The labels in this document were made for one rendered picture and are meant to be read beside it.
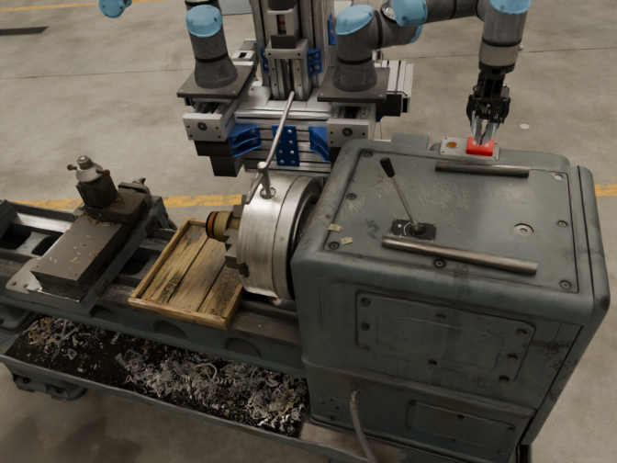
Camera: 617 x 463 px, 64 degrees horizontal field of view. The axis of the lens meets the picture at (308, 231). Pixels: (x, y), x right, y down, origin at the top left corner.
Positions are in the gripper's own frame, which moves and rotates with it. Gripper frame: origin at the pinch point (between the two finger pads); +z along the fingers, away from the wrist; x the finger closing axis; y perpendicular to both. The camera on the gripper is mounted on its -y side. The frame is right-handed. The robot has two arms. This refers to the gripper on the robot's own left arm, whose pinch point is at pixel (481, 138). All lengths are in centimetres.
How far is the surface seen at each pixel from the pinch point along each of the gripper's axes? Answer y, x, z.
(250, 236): 34, -47, 10
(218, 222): 25, -61, 17
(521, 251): 32.7, 9.7, 2.8
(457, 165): 10.6, -4.4, 0.9
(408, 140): -0.4, -17.1, 2.8
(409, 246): 37.9, -10.7, 1.1
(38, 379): 39, -164, 118
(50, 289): 44, -109, 36
